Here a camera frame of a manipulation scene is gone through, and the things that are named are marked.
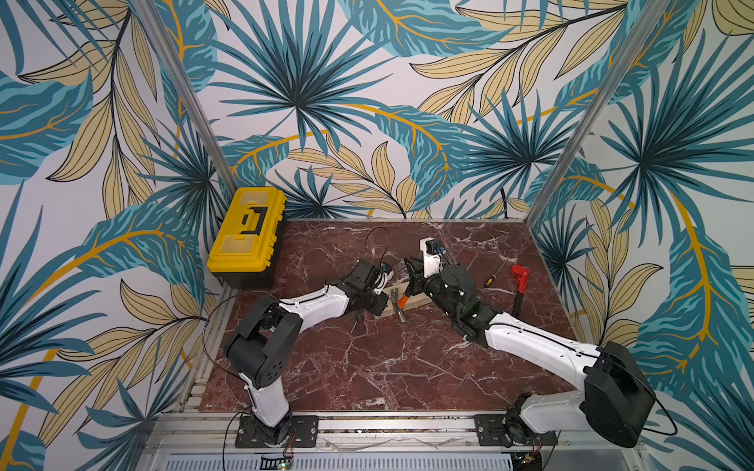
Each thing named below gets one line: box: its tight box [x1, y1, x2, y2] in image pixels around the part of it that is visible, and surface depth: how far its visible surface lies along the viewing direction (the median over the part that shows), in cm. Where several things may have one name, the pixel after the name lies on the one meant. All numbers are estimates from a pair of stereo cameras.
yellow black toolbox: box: [206, 186, 287, 288], surface depth 95 cm
